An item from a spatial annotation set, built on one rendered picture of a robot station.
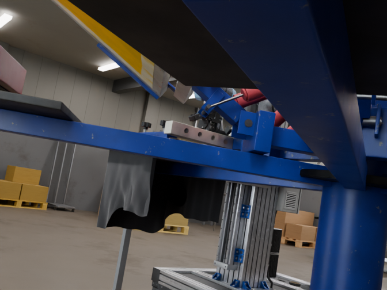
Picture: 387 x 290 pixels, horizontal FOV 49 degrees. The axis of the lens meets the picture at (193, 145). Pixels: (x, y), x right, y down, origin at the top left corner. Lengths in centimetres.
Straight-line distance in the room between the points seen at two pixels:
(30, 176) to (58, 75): 240
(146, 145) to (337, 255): 63
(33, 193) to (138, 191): 685
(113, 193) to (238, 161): 108
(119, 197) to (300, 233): 803
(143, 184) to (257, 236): 122
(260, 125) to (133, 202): 95
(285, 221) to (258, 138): 900
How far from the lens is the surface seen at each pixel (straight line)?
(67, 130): 125
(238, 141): 176
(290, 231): 1009
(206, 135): 170
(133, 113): 1075
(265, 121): 123
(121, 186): 214
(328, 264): 133
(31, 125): 127
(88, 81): 1024
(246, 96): 124
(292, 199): 312
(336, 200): 132
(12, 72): 146
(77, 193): 1011
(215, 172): 184
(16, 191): 860
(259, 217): 294
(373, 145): 106
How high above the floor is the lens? 78
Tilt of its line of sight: 7 degrees up
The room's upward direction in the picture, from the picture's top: 9 degrees clockwise
